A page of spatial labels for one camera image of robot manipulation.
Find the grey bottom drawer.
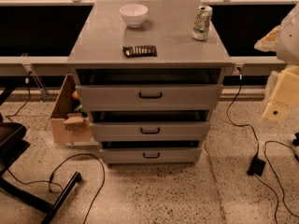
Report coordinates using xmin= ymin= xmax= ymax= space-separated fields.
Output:
xmin=100 ymin=147 xmax=202 ymax=164

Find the grey drawer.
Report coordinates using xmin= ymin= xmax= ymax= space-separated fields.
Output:
xmin=100 ymin=147 xmax=202 ymax=164
xmin=76 ymin=85 xmax=222 ymax=111
xmin=91 ymin=122 xmax=210 ymax=142

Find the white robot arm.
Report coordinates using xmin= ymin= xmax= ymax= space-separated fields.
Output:
xmin=254 ymin=4 xmax=299 ymax=123

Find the grey drawer cabinet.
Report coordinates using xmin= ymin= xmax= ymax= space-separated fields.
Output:
xmin=66 ymin=0 xmax=234 ymax=168

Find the grey middle drawer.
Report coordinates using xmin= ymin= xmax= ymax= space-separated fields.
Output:
xmin=91 ymin=122 xmax=210 ymax=142

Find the grey top drawer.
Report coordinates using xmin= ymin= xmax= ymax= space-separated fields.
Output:
xmin=76 ymin=85 xmax=222 ymax=111

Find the brown cardboard box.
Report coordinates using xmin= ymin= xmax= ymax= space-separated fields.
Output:
xmin=50 ymin=74 xmax=93 ymax=145

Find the white ceramic bowl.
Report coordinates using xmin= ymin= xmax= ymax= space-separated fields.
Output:
xmin=120 ymin=4 xmax=149 ymax=28

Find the white green soda can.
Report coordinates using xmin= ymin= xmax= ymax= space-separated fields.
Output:
xmin=192 ymin=6 xmax=213 ymax=41

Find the black cable left floor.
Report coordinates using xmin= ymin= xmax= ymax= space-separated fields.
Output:
xmin=7 ymin=153 xmax=107 ymax=224

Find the black cable floor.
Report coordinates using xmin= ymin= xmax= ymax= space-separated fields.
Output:
xmin=7 ymin=153 xmax=107 ymax=224
xmin=263 ymin=140 xmax=299 ymax=218

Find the black thin cable far left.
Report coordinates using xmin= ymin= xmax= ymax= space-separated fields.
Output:
xmin=5 ymin=71 xmax=33 ymax=123

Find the black cable right floor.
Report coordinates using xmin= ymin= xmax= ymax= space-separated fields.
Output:
xmin=263 ymin=140 xmax=299 ymax=218

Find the metal rail bracket left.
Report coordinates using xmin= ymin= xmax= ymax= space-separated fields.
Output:
xmin=21 ymin=53 xmax=49 ymax=102

